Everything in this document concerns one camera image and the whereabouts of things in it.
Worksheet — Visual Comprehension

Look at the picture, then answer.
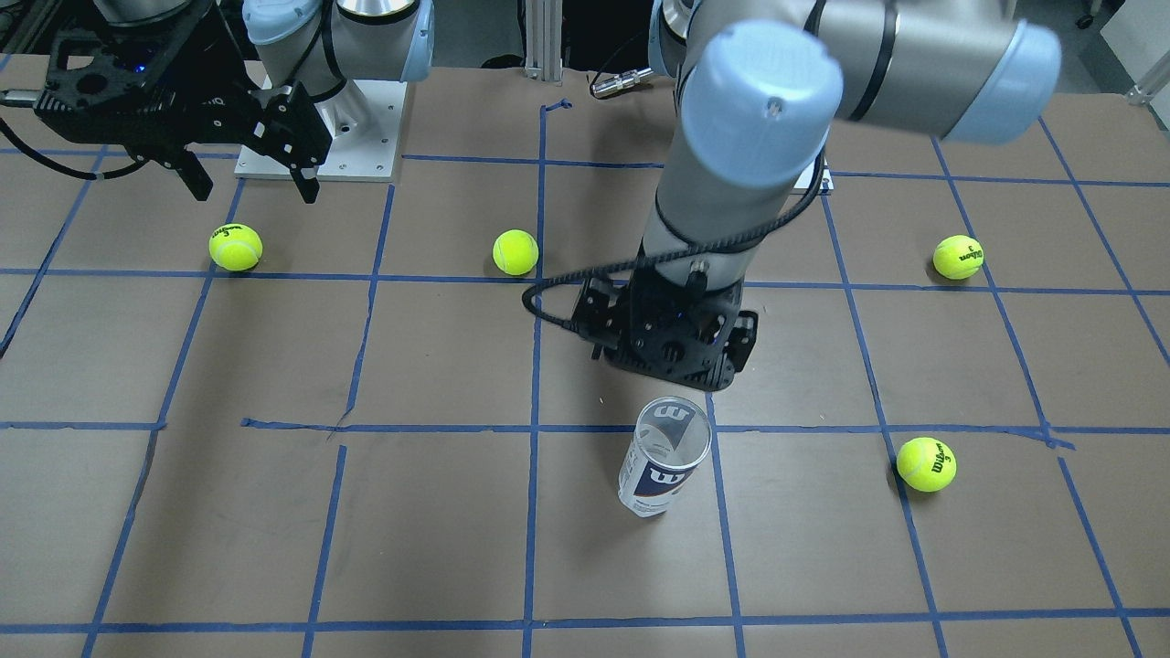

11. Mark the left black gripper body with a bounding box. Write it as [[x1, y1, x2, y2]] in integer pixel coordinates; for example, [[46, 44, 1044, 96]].
[[571, 270, 761, 392]]

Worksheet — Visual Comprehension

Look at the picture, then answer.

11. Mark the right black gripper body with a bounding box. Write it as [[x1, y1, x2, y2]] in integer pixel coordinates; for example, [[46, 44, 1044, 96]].
[[35, 1, 264, 150]]

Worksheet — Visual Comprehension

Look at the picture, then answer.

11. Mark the clear tennis ball can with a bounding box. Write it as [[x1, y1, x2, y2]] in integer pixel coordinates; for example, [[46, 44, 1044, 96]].
[[617, 396, 713, 519]]

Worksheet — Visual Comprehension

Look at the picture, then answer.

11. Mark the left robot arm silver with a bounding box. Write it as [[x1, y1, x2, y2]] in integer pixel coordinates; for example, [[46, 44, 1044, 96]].
[[569, 1, 1062, 391]]

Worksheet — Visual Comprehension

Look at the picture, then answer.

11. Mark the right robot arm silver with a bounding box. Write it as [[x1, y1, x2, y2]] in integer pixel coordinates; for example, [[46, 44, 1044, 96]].
[[4, 1, 434, 203]]

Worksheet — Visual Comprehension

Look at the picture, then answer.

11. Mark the tennis ball near base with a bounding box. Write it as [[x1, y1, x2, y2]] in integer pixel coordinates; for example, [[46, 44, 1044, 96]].
[[207, 222, 263, 273], [931, 237, 984, 281]]

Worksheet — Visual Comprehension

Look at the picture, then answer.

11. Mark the tennis ball table centre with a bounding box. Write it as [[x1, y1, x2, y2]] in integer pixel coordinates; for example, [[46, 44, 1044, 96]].
[[493, 229, 539, 276]]

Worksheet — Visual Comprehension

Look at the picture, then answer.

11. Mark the tennis ball front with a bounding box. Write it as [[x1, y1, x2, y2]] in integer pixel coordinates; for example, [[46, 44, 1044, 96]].
[[895, 437, 958, 494]]

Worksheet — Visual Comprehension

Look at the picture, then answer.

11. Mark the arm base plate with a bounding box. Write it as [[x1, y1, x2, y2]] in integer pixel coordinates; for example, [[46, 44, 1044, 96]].
[[792, 151, 835, 196], [236, 78, 408, 181]]

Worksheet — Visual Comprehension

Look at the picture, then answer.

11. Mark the aluminium frame post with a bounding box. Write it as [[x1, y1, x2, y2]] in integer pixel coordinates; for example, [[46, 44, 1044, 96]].
[[522, 0, 564, 85]]

